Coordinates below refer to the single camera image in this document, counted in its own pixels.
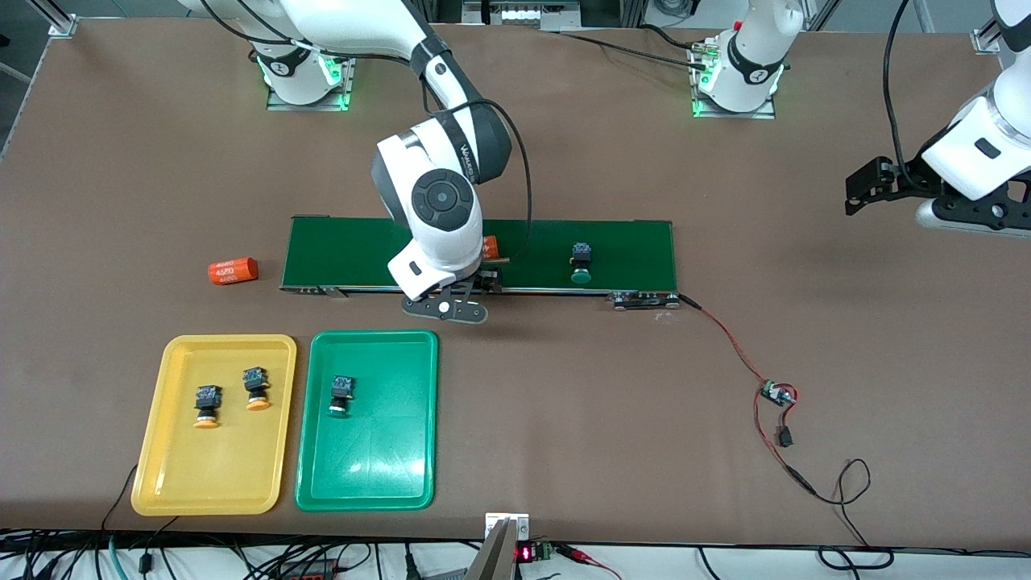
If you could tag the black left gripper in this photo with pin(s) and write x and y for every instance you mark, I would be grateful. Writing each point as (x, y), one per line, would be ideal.
(908, 182)

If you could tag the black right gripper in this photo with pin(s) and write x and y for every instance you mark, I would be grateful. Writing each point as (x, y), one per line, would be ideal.
(487, 281)

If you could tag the orange printed cylinder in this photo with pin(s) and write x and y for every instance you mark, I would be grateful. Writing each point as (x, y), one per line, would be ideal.
(490, 246)
(233, 271)

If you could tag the green push button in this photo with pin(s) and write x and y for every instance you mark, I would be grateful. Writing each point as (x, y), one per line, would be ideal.
(342, 395)
(581, 262)

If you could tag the yellow push button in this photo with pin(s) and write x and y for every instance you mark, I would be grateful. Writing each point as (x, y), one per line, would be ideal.
(208, 407)
(256, 388)

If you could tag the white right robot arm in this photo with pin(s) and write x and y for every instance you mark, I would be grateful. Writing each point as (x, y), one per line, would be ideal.
(403, 161)

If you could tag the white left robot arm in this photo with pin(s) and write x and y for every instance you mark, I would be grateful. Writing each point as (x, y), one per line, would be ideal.
(958, 173)

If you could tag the green conveyor belt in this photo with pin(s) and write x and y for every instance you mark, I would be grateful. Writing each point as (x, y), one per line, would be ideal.
(338, 250)

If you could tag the green plastic tray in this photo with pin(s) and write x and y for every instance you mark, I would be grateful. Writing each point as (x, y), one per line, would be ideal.
(378, 451)

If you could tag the small controller circuit board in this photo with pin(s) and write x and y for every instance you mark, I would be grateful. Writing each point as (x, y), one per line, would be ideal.
(777, 394)

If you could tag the white indicator device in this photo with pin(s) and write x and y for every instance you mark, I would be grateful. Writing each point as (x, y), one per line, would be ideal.
(527, 12)

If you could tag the red digit display module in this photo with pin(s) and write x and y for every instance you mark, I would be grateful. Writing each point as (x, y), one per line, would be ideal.
(527, 553)

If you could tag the red clip lead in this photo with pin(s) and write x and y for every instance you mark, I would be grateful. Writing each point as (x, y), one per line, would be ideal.
(588, 558)

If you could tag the yellow plastic tray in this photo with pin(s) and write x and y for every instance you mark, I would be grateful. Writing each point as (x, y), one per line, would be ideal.
(213, 467)

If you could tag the orange power strip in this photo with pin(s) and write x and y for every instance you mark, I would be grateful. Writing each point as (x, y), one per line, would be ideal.
(306, 572)

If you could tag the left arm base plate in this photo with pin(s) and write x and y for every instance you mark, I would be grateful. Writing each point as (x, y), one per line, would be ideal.
(765, 113)

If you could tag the aluminium corner bracket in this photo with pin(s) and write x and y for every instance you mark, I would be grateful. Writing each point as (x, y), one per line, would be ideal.
(981, 40)
(63, 26)

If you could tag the metal camera bracket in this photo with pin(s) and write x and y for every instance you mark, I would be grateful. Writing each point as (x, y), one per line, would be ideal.
(498, 548)

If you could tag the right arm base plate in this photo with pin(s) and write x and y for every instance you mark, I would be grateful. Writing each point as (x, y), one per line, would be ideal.
(278, 101)

